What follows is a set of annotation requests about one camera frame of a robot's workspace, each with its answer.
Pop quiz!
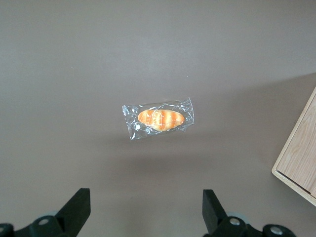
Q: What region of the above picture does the light wooden drawer cabinet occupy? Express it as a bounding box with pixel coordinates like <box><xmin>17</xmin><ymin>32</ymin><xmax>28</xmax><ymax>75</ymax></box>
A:
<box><xmin>271</xmin><ymin>86</ymin><xmax>316</xmax><ymax>207</ymax></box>

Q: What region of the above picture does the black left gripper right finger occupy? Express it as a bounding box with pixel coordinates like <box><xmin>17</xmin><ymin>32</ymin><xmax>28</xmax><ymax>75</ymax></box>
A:
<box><xmin>202</xmin><ymin>189</ymin><xmax>296</xmax><ymax>237</ymax></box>

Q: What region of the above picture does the striped bread in clear wrapper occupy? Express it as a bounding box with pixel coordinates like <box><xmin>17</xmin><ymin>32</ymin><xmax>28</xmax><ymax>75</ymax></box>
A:
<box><xmin>121</xmin><ymin>97</ymin><xmax>196</xmax><ymax>141</ymax></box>

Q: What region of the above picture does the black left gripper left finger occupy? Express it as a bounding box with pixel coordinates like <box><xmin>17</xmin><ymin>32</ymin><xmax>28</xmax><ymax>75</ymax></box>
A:
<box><xmin>0</xmin><ymin>188</ymin><xmax>91</xmax><ymax>237</ymax></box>

